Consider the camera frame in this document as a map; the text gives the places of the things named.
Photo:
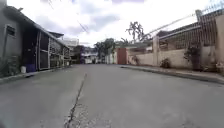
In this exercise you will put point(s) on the red-brown gate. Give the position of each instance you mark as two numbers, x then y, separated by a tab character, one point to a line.
121	56

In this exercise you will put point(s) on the dark trees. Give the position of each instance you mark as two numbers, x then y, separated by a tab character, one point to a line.
103	46

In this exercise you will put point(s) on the white building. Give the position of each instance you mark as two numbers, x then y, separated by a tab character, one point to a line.
88	56

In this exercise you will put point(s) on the tall sparse tree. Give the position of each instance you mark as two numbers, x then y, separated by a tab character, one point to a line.
135	31

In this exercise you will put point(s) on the grey concrete road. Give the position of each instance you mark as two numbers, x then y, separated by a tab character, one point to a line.
140	100

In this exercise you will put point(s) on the pale building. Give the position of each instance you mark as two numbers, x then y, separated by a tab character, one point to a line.
68	41

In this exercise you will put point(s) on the small bush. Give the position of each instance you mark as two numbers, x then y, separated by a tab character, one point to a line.
165	63

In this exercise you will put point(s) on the concrete sidewalk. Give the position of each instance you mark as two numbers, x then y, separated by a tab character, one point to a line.
20	76
186	73

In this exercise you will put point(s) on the tall bush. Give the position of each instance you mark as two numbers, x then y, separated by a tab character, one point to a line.
192	55

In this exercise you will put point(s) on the grey house with dark grille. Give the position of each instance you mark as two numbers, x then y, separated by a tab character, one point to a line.
33	43

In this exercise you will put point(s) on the blue barrel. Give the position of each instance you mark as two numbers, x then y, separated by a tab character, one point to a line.
30	67

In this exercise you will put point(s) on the white bucket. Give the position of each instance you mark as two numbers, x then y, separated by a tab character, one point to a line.
23	69

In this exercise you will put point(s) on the green plants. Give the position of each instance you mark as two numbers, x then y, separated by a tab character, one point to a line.
10	66

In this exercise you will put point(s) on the beige wall with fence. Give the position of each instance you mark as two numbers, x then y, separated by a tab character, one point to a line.
173	56

